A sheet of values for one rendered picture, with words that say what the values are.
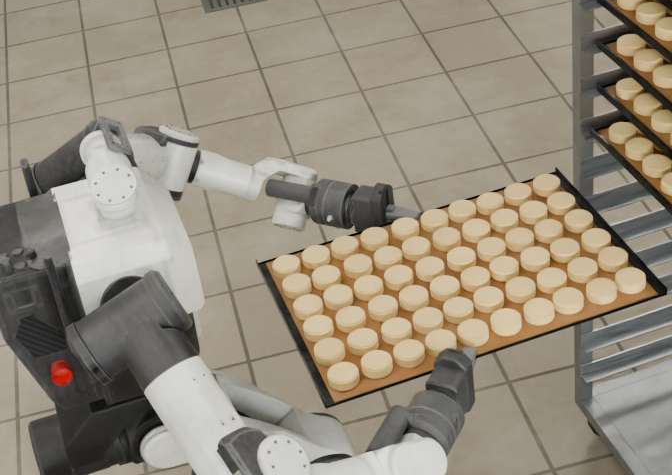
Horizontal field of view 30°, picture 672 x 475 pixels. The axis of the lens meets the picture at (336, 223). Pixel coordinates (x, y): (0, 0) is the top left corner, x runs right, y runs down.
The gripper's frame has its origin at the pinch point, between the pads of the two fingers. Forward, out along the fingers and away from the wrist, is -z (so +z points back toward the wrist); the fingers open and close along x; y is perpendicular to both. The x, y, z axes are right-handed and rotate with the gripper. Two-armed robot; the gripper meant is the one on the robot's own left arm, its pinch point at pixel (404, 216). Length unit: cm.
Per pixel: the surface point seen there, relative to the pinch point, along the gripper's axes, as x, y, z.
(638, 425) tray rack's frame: -65, 22, -39
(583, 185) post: -6.2, 26.6, -25.9
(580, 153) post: 1.5, 26.3, -25.5
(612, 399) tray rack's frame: -65, 28, -31
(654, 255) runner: -30, 38, -37
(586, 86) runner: 16.2, 27.0, -26.6
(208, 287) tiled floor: -79, 48, 89
